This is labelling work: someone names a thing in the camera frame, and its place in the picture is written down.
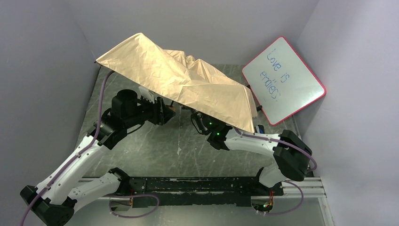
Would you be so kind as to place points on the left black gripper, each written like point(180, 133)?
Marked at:
point(159, 110)

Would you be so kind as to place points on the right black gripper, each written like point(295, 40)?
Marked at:
point(199, 121)

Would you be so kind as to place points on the beige folding umbrella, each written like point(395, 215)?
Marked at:
point(184, 79)

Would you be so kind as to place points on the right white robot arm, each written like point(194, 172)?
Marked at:
point(289, 154)

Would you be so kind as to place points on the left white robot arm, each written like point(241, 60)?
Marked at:
point(58, 197)

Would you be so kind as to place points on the blue marker pen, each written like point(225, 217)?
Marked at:
point(260, 129)

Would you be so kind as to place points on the pink framed whiteboard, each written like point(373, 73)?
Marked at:
point(283, 84)

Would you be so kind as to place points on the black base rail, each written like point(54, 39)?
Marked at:
point(186, 191)

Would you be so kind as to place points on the aluminium frame rail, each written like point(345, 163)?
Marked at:
point(305, 187)

